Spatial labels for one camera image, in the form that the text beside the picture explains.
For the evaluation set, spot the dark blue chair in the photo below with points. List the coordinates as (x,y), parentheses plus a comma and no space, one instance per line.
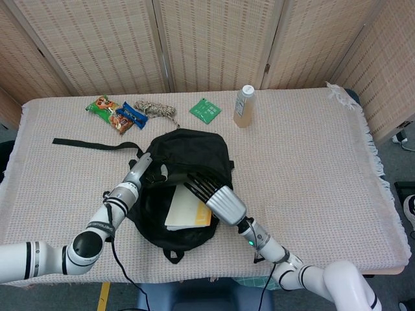
(352,96)

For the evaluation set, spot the woven rattan folding screen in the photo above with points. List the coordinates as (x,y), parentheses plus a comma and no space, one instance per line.
(97,39)

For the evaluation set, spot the white yellow Lexicon book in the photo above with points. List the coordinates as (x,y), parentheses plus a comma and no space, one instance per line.
(181,207)

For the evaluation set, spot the blue snack bar wrapper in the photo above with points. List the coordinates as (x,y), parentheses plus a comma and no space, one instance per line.
(129,114)

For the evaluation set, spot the clear bottle with yellowish drink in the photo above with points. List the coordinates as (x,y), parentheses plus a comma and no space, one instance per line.
(243,113)

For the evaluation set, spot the green flat packet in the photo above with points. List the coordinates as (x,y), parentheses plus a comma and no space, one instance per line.
(205,110)

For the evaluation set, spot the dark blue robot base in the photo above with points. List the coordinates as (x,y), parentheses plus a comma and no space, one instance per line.
(194,298)

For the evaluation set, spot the yellow floor tape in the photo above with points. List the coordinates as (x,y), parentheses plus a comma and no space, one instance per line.
(103,296)

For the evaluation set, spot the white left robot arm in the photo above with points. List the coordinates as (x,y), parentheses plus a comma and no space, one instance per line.
(94,233)

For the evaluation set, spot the green orange snack bag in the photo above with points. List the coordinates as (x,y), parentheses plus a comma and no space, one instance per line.
(100,105)

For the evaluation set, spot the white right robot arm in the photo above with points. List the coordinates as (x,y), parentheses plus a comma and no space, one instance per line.
(343,282)

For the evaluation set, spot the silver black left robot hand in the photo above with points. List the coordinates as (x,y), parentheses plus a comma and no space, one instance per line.
(137,171)

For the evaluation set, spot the black box on floor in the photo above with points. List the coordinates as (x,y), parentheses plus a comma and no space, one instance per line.
(402,191)

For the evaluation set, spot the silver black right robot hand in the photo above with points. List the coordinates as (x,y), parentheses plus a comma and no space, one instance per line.
(227,204)

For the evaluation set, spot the black fabric backpack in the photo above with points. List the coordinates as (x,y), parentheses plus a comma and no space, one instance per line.
(194,145)

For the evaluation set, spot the green cutting mat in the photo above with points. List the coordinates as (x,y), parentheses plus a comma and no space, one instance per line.
(256,282)

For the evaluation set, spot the pale pink woven tablecloth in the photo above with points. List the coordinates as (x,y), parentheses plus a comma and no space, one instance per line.
(308,155)

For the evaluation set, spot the white black sneaker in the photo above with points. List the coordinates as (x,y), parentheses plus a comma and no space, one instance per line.
(410,210)

